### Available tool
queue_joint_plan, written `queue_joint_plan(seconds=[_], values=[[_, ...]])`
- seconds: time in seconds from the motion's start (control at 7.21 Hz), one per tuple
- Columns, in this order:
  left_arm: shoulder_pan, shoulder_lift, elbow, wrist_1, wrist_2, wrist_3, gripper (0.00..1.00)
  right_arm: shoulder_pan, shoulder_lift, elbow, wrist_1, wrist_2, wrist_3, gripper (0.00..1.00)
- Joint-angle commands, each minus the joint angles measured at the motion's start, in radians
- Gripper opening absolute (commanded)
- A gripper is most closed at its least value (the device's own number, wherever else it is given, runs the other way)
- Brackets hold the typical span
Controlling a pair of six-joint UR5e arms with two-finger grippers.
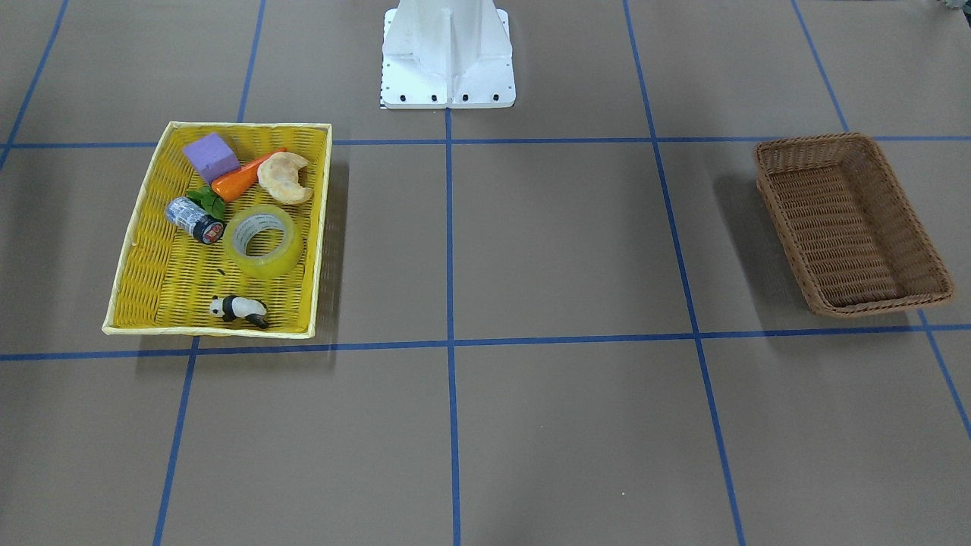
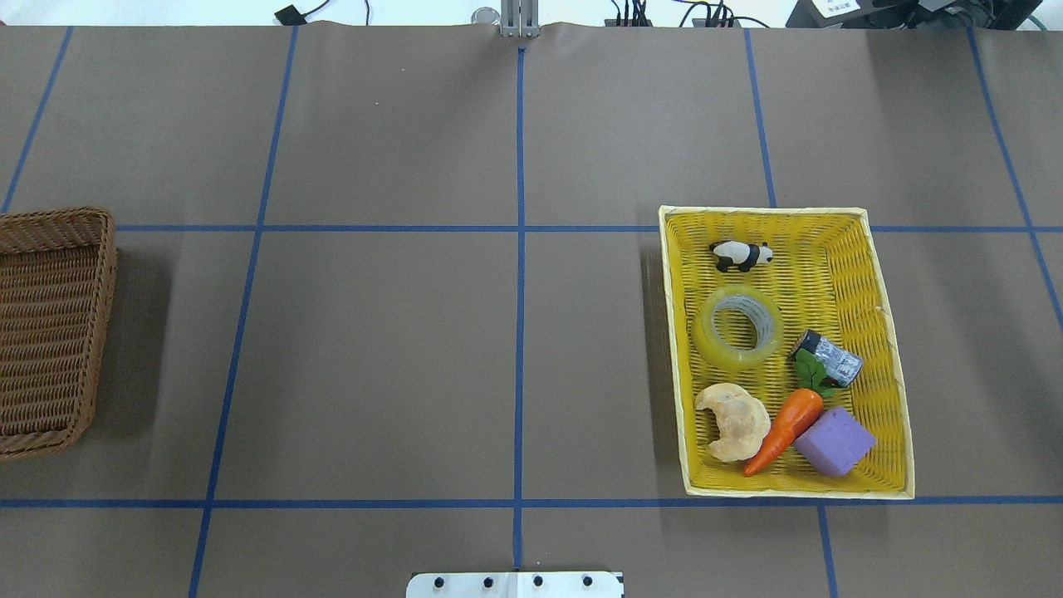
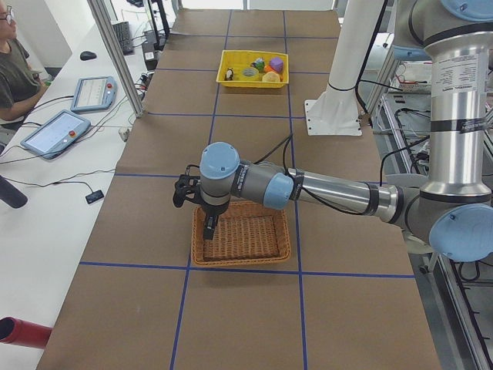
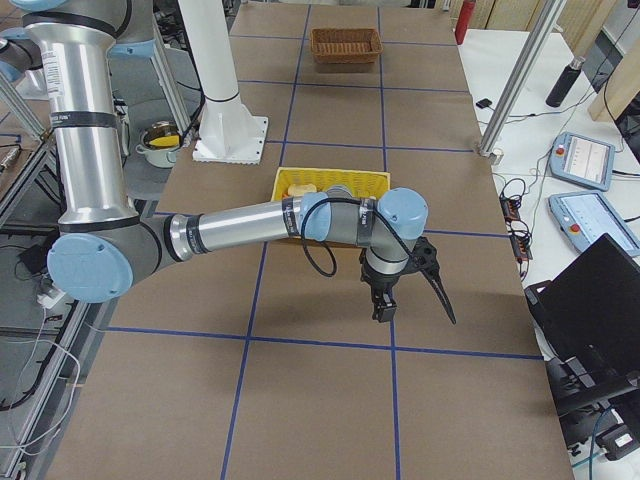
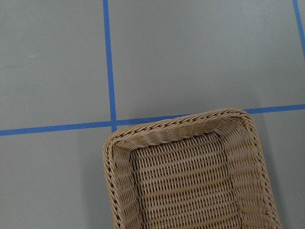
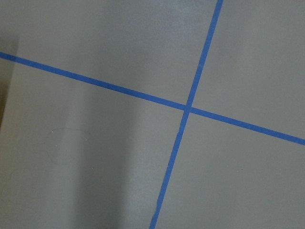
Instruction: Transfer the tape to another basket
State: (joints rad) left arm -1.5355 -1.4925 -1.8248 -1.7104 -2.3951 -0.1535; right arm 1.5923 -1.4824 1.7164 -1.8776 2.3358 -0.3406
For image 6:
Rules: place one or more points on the blue tape grid lines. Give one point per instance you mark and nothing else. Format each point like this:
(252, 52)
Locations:
(187, 108)

